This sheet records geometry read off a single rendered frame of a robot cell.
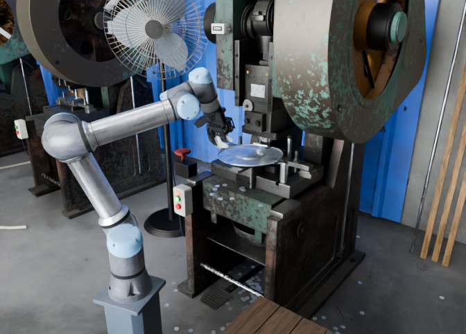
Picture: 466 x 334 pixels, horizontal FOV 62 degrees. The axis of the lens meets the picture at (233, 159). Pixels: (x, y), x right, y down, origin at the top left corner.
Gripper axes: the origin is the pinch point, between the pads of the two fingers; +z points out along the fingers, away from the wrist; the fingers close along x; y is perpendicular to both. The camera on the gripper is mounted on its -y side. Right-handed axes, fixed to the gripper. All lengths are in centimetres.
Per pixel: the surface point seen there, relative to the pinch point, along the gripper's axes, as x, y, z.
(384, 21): 39, 52, -35
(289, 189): 5.7, 23.9, 22.3
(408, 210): 98, 48, 129
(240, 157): 7.6, 1.0, 12.2
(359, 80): 39, 43, -11
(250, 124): 19.9, 1.0, 3.3
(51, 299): -75, -80, 60
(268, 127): 21.9, 8.6, 4.9
